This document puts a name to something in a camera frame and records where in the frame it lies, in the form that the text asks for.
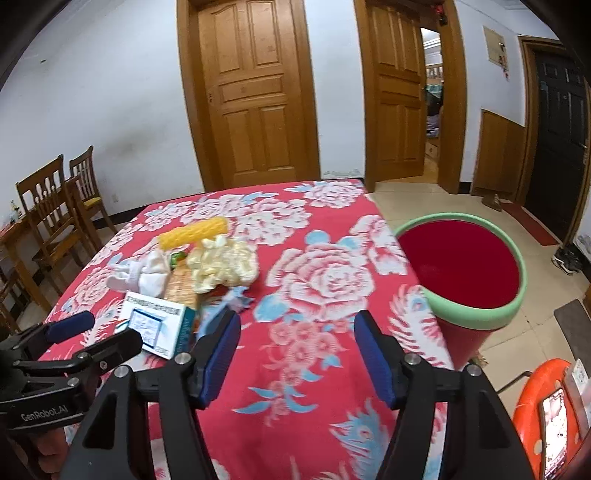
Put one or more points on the orange cracker snack packet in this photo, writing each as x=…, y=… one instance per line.
x=179, y=287

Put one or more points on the person's left hand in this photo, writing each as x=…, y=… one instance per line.
x=46, y=450

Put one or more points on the cream crumpled plastic bag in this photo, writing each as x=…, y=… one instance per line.
x=222, y=261

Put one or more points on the open wooden door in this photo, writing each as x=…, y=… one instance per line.
x=395, y=89

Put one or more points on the white crumpled tissue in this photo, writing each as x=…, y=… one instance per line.
x=147, y=275

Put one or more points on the white blue medicine box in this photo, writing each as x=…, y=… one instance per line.
x=166, y=327

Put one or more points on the small wooden side table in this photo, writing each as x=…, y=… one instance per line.
x=10, y=237

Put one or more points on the dark entrance door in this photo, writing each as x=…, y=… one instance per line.
x=555, y=178

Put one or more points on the smartphone on stool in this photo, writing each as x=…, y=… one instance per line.
x=554, y=429

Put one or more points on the blue white small wrapper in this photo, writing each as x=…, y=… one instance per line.
x=234, y=299

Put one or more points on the wall electrical panel box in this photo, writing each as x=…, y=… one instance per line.
x=496, y=48

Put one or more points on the red door mat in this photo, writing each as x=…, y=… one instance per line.
x=530, y=224

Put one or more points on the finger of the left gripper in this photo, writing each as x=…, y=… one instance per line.
x=94, y=360
x=69, y=326

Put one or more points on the near wooden chair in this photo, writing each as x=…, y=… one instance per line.
x=58, y=219

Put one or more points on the yellow foam mesh roll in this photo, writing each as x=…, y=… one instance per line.
x=193, y=233

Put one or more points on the closed wooden door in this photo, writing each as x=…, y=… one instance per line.
x=249, y=94

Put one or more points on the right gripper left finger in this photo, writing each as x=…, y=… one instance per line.
x=113, y=440

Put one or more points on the red floral tablecloth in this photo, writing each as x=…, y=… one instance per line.
x=297, y=402

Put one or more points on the wooden chair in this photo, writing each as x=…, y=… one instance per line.
x=58, y=219
x=82, y=168

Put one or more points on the far wooden chair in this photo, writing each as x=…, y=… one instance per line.
x=82, y=168

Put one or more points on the red green trash bin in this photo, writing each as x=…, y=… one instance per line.
x=472, y=273

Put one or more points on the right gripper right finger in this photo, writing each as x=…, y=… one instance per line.
x=481, y=441

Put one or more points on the low wooden cabinet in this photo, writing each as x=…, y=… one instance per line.
x=500, y=156

